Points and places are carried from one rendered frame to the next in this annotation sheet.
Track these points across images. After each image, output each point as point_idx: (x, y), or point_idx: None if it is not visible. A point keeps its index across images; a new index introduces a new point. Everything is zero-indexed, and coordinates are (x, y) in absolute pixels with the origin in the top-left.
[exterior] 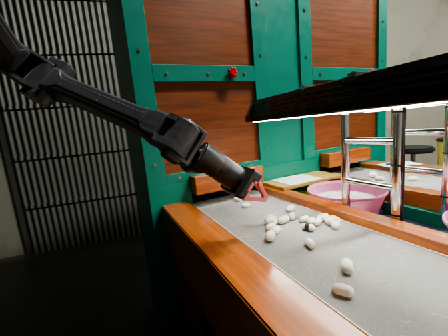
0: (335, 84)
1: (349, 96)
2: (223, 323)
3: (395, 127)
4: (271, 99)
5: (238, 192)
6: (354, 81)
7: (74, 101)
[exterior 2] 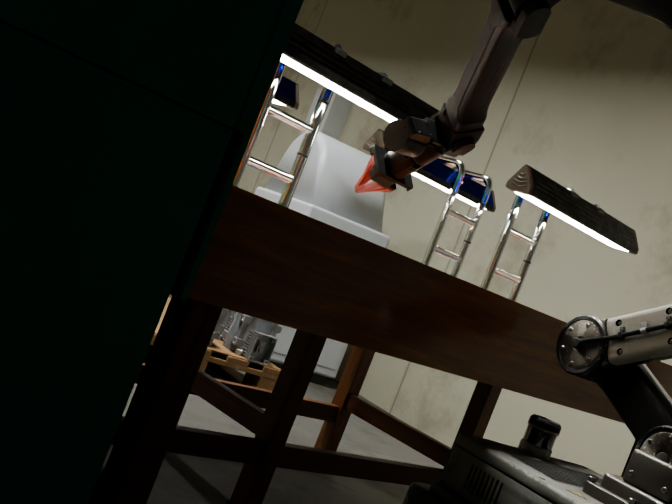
0: (376, 76)
1: (392, 100)
2: (402, 320)
3: (320, 118)
4: (299, 29)
5: (409, 184)
6: (390, 86)
7: (513, 53)
